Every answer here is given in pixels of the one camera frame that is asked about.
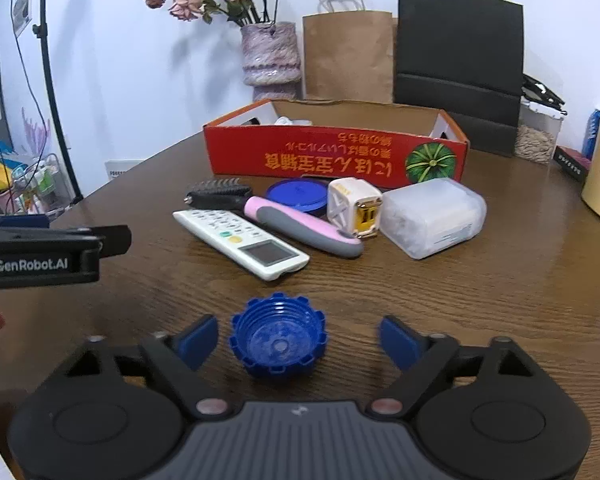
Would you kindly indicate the wall picture frame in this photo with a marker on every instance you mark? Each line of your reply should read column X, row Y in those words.
column 22, row 5

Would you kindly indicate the blue round lid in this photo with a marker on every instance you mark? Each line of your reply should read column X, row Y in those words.
column 297, row 195

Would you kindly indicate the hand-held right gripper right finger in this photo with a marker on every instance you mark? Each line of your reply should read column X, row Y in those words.
column 400, row 342

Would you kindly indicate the brown paper bag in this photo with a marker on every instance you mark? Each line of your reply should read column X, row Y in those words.
column 347, row 55

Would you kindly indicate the dark red box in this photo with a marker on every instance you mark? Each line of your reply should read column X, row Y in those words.
column 572, row 161

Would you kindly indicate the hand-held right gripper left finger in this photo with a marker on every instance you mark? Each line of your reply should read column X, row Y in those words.
column 197, row 342

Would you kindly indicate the translucent plastic box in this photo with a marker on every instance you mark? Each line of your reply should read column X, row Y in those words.
column 430, row 217

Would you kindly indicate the blue ribbed bottle cap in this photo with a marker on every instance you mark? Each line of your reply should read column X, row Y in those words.
column 277, row 340

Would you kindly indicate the purple wall decal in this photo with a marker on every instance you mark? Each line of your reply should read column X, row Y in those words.
column 34, row 132

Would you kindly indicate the mottled pink vase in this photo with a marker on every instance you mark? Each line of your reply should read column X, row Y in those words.
column 270, row 57

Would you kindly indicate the white ribbed cap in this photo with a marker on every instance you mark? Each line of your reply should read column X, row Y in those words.
column 283, row 121

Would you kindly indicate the pink grey pet brush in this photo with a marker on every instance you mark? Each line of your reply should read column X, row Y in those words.
column 300, row 225

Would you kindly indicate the blue drink can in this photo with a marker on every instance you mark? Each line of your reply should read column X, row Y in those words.
column 592, row 132

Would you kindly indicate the white remote control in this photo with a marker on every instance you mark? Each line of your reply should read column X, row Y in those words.
column 230, row 234

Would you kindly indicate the red cardboard box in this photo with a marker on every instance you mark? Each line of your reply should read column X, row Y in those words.
column 330, row 157

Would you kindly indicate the black paper bag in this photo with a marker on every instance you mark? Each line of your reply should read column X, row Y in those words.
column 457, row 55

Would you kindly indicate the black folded trivet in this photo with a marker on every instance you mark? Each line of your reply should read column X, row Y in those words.
column 542, row 91

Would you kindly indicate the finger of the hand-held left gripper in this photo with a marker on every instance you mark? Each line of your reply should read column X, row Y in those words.
column 115, row 240
column 20, row 221

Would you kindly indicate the white yellow charger cube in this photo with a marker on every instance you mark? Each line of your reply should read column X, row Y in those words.
column 352, row 205

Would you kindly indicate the clear container of seeds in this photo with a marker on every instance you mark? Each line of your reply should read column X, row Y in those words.
column 535, row 140

